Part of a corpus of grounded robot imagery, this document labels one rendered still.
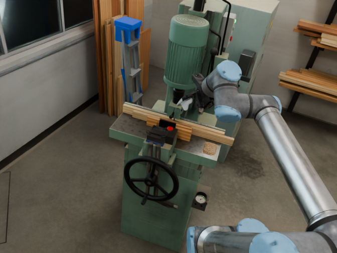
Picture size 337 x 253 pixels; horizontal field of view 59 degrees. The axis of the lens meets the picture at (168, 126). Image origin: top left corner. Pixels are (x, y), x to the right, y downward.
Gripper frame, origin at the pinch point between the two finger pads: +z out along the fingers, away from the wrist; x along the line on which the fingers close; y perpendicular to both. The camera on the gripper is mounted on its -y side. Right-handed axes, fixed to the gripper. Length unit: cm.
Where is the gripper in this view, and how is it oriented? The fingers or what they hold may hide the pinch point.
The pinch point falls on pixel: (190, 102)
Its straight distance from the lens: 140.8
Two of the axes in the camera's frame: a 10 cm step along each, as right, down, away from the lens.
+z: -3.2, 3.1, 9.0
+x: 9.2, -1.4, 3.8
